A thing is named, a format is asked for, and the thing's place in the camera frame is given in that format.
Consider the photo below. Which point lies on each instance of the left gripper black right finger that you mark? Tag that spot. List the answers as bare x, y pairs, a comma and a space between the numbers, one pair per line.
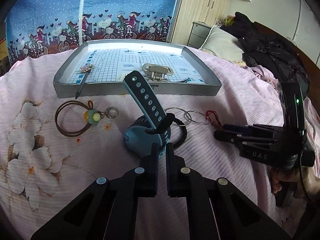
216, 208

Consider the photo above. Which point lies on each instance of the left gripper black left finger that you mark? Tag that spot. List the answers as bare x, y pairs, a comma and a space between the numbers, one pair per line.
106, 209

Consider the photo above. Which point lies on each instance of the teal blue smartwatch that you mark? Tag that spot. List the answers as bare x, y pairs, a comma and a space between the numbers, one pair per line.
153, 127

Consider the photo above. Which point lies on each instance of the person's right hand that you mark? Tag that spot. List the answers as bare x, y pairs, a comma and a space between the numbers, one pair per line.
310, 186

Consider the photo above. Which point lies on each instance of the pink floral bed sheet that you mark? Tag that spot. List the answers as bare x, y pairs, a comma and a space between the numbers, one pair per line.
42, 170

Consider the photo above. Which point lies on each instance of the pile of black clothes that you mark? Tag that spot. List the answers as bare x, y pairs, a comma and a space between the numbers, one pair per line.
273, 52

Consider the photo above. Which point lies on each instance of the white pillow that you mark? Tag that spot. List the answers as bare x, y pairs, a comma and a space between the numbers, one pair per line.
223, 45

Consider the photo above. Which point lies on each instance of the grey shallow tray box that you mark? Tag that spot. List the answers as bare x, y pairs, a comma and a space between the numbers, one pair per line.
114, 59

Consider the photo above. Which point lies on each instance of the beaded hair stick pin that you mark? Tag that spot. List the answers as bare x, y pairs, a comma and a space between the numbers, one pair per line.
85, 70

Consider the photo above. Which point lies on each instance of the grey bedside drawer cabinet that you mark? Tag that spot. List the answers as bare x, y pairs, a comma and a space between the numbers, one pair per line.
199, 33

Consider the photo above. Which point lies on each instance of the beige metal hair clip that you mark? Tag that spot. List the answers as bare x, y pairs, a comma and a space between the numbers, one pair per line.
156, 73

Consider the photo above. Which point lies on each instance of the light wooden wardrobe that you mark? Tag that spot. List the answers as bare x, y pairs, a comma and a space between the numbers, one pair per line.
189, 11

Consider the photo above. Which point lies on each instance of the blue fabric wardrobe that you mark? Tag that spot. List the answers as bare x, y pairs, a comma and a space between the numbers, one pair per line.
40, 27

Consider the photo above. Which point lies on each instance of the brown hair tie green bead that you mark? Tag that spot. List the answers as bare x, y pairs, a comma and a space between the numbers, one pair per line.
73, 118

